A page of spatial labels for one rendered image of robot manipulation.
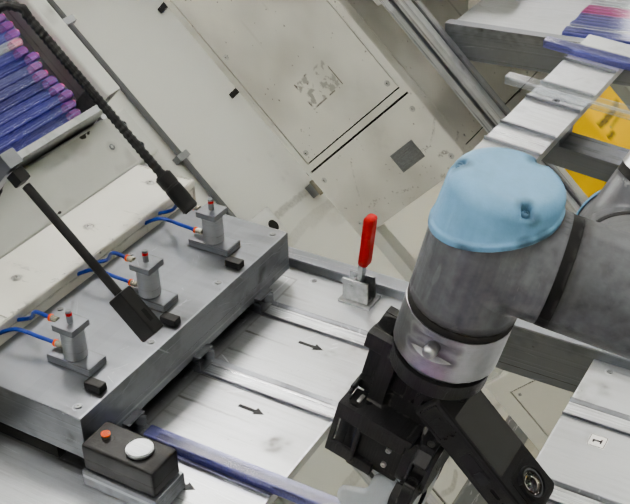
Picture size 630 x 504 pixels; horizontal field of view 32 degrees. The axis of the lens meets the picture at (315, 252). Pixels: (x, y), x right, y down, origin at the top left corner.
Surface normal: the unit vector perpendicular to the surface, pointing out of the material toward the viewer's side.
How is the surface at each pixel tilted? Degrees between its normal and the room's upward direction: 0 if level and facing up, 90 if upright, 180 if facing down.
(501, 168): 61
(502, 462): 91
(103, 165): 90
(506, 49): 90
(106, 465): 90
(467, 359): 125
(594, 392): 46
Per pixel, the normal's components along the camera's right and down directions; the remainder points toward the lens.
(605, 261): 0.01, -0.36
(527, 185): 0.19, -0.75
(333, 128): -0.50, 0.48
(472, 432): 0.60, -0.43
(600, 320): -0.29, 0.52
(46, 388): -0.03, -0.84
